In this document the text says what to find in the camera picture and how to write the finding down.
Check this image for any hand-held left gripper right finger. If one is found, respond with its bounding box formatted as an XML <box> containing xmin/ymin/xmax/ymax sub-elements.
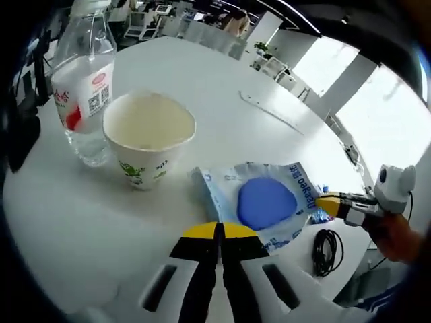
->
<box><xmin>218</xmin><ymin>221</ymin><xmax>341</xmax><ymax>323</ymax></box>

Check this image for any blue oval print tissue packet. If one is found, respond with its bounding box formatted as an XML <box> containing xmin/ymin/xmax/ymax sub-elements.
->
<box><xmin>190</xmin><ymin>161</ymin><xmax>321</xmax><ymax>253</ymax></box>

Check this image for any white table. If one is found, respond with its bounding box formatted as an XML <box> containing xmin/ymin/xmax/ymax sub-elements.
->
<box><xmin>3</xmin><ymin>35</ymin><xmax>381</xmax><ymax>323</ymax></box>

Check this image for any table cable socket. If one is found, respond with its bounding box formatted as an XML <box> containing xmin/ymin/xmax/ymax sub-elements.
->
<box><xmin>343</xmin><ymin>144</ymin><xmax>363</xmax><ymax>168</ymax></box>

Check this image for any white paper cup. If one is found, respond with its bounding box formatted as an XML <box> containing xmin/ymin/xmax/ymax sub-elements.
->
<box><xmin>102</xmin><ymin>87</ymin><xmax>197</xmax><ymax>192</ymax></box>

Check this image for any white storage rack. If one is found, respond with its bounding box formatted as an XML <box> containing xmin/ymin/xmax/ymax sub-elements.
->
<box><xmin>262</xmin><ymin>55</ymin><xmax>297</xmax><ymax>85</ymax></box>

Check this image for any person's right hand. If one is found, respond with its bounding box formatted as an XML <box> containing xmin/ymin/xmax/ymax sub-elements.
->
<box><xmin>362</xmin><ymin>211</ymin><xmax>422</xmax><ymax>264</ymax></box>

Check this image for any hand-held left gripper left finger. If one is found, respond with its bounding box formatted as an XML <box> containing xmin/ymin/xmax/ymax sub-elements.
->
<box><xmin>84</xmin><ymin>221</ymin><xmax>220</xmax><ymax>323</ymax></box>

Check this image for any clear water bottle red label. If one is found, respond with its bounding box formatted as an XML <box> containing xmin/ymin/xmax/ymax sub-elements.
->
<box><xmin>50</xmin><ymin>0</ymin><xmax>118</xmax><ymax>168</ymax></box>

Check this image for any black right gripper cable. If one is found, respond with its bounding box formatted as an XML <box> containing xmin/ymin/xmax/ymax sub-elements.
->
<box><xmin>407</xmin><ymin>190</ymin><xmax>416</xmax><ymax>221</ymax></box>

